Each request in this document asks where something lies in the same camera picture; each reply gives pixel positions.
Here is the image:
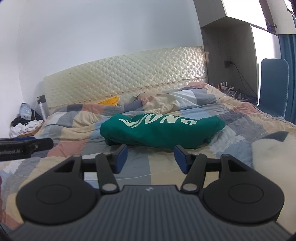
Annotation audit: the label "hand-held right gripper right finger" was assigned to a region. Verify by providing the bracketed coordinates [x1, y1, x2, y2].
[174, 145, 251, 193]

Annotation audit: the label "black cable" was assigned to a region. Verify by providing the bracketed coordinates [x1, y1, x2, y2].
[231, 62, 258, 100]

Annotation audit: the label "white charger cable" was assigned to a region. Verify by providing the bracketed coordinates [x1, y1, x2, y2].
[33, 100, 41, 121]

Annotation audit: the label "yellow cloth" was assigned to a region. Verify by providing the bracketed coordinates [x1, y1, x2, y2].
[97, 96, 120, 106]

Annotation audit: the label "white fluffy cloth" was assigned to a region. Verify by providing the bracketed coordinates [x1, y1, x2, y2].
[251, 131, 296, 179]

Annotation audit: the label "green hoodie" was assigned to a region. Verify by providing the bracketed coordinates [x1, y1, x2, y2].
[100, 113, 226, 149]

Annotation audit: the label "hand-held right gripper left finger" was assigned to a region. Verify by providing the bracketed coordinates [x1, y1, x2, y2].
[53, 145, 128, 194]

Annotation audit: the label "checkered quilt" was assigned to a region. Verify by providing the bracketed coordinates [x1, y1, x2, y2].
[0, 82, 296, 232]

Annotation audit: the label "white crumpled clothes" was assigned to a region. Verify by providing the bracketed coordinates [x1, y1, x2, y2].
[9, 120, 44, 138]

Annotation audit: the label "grey shelf unit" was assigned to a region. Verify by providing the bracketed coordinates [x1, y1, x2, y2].
[193, 0, 259, 107]

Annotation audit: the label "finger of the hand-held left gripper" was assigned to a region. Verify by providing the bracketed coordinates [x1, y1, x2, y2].
[29, 138, 54, 154]

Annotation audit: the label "blue curtain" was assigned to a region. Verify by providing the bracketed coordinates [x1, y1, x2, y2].
[277, 34, 296, 127]

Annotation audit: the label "blue chair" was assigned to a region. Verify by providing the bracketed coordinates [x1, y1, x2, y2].
[257, 58, 289, 120]

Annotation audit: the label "cluster of small bottles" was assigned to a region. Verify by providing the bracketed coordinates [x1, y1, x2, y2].
[217, 82, 235, 93]

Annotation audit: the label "pack of face masks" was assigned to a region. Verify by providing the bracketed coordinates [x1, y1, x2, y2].
[20, 103, 32, 120]

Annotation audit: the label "black cloth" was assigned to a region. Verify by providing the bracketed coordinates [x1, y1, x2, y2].
[11, 109, 42, 127]

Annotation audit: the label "cream quilted headboard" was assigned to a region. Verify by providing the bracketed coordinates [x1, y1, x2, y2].
[43, 46, 208, 109]

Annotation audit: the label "wooden nightstand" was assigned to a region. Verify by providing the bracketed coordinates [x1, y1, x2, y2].
[9, 123, 45, 139]

